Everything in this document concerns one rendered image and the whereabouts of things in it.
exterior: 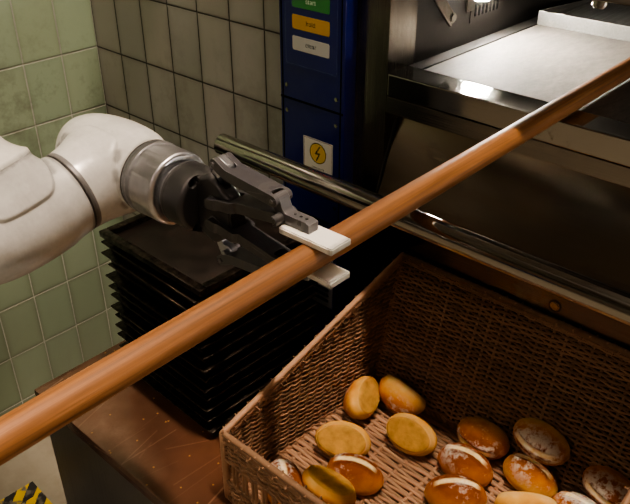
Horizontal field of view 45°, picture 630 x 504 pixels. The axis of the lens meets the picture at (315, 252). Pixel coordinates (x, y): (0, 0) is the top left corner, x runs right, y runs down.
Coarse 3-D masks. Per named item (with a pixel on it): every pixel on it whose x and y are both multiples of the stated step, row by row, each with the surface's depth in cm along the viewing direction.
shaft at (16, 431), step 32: (576, 96) 111; (512, 128) 100; (544, 128) 104; (448, 160) 92; (480, 160) 93; (416, 192) 85; (352, 224) 78; (384, 224) 81; (288, 256) 72; (320, 256) 74; (256, 288) 68; (192, 320) 64; (224, 320) 66; (128, 352) 60; (160, 352) 61; (64, 384) 57; (96, 384) 57; (128, 384) 60; (32, 416) 54; (64, 416) 56; (0, 448) 52
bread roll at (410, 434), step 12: (396, 420) 134; (408, 420) 132; (420, 420) 132; (396, 432) 133; (408, 432) 132; (420, 432) 131; (432, 432) 131; (396, 444) 133; (408, 444) 132; (420, 444) 130; (432, 444) 130
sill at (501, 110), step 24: (408, 72) 129; (432, 72) 129; (408, 96) 128; (432, 96) 124; (456, 96) 121; (480, 96) 119; (504, 96) 119; (480, 120) 120; (504, 120) 117; (576, 120) 111; (600, 120) 111; (576, 144) 110; (600, 144) 108; (624, 144) 105
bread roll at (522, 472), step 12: (516, 456) 127; (528, 456) 126; (504, 468) 128; (516, 468) 125; (528, 468) 124; (540, 468) 124; (516, 480) 125; (528, 480) 124; (540, 480) 123; (552, 480) 123; (540, 492) 123; (552, 492) 123
